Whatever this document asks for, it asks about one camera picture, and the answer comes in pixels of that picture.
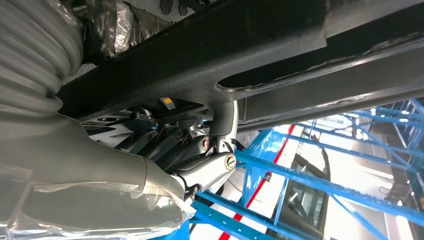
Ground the blue metal shelf rack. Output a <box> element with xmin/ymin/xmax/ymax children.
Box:
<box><xmin>149</xmin><ymin>97</ymin><xmax>424</xmax><ymax>240</ymax></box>

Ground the red barrier belt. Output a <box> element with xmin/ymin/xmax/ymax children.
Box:
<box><xmin>217</xmin><ymin>124</ymin><xmax>296</xmax><ymax>240</ymax></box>

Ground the white car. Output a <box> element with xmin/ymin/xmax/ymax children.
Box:
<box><xmin>198</xmin><ymin>125</ymin><xmax>424</xmax><ymax>240</ymax></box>

